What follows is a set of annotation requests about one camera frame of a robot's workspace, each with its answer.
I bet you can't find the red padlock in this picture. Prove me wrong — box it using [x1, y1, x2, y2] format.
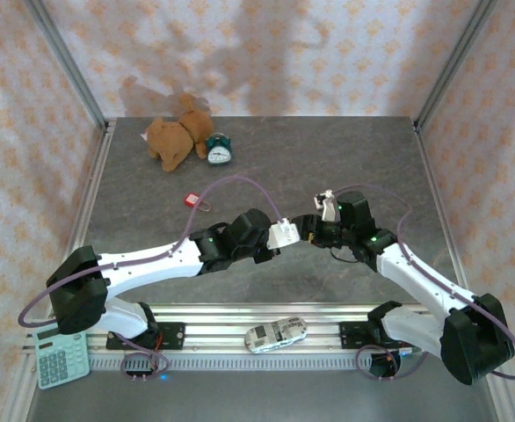
[184, 192, 213, 215]

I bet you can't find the teal alarm clock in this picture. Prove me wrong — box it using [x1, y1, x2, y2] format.
[206, 134, 233, 166]

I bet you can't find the silver printed pouch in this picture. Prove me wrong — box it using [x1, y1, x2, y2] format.
[243, 315, 309, 355]

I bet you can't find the brown plush dog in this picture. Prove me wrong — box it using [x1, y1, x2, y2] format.
[145, 91, 214, 173]

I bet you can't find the small black controller board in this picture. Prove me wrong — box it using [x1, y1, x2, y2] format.
[369, 351, 403, 379]
[123, 351, 164, 382]

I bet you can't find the teal calculator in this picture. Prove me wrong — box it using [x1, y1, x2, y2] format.
[32, 327, 91, 390]

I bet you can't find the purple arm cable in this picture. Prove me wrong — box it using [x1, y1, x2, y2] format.
[18, 175, 285, 382]
[332, 183, 515, 382]

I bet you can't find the aluminium mounting rail bed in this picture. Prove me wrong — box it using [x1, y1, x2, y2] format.
[22, 302, 503, 356]

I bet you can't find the aluminium table side rail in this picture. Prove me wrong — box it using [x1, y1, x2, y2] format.
[2, 125, 118, 422]
[413, 122, 515, 422]

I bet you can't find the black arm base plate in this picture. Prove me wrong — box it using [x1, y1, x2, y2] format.
[338, 320, 399, 351]
[105, 322, 186, 352]

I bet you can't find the grey slotted cable duct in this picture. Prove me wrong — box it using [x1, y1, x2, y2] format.
[88, 354, 373, 373]

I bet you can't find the aluminium frame post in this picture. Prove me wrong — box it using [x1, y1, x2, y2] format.
[22, 0, 109, 133]
[413, 0, 500, 131]

